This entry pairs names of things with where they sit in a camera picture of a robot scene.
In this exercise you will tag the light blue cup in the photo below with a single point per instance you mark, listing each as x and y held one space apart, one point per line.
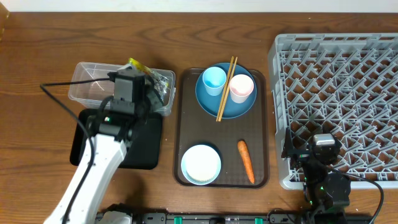
214 79

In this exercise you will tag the pink cup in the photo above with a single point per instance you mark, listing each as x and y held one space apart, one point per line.
241 86

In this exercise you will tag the black plastic tray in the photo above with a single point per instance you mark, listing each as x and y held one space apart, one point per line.
133 141

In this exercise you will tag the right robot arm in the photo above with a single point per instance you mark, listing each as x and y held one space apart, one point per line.
326 191

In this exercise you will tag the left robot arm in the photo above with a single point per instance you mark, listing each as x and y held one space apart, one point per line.
82 198

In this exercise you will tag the orange carrot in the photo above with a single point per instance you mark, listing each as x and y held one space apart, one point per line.
244 153

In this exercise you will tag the green yellow snack wrapper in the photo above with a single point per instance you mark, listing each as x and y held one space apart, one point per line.
152 74

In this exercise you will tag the grey dishwasher rack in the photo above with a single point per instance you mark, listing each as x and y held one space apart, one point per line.
346 83

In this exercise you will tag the brown serving tray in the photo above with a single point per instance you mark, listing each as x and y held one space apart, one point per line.
196 126

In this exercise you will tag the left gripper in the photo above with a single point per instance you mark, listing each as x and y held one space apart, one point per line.
150 88

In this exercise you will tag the light blue rice bowl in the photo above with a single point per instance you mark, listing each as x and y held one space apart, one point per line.
201 164

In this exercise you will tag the right wooden chopstick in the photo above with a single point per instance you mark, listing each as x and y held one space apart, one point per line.
226 95

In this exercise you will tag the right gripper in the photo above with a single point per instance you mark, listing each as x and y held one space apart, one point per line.
300 156

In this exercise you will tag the clear plastic bin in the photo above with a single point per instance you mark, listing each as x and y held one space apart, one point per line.
90 95

